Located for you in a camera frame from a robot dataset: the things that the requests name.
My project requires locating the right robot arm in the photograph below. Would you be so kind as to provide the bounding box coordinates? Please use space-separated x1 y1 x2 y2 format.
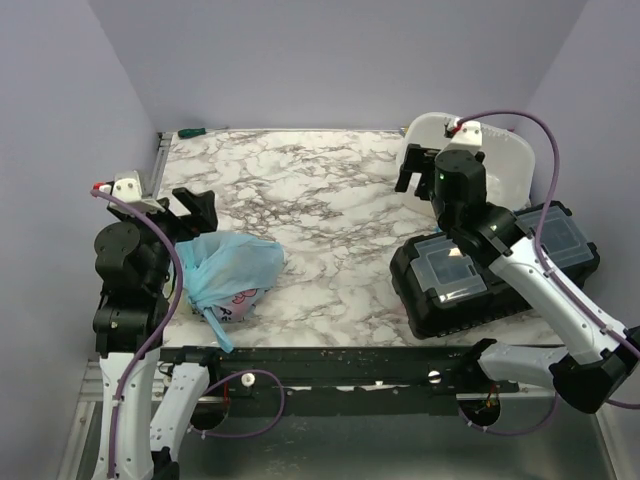
395 144 639 414

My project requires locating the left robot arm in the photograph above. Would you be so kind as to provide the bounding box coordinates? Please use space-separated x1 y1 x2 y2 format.
91 184 222 479

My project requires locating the blue plastic bag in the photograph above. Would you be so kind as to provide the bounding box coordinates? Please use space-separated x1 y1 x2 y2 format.
176 232 285 353

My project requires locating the black tool box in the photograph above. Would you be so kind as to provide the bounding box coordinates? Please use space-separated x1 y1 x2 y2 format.
390 200 600 339

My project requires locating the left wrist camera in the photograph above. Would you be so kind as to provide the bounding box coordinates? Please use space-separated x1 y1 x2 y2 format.
94 170 164 213

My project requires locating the green handled screwdriver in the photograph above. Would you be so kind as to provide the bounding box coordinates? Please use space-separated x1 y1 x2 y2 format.
177 126 229 139

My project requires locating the white plastic tub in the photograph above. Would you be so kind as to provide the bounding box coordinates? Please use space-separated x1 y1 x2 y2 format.
396 112 535 211

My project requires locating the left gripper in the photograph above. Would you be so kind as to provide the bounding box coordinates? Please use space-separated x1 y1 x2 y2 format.
112 185 218 290

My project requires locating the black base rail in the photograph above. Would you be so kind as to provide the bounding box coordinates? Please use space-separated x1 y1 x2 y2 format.
160 346 519 418

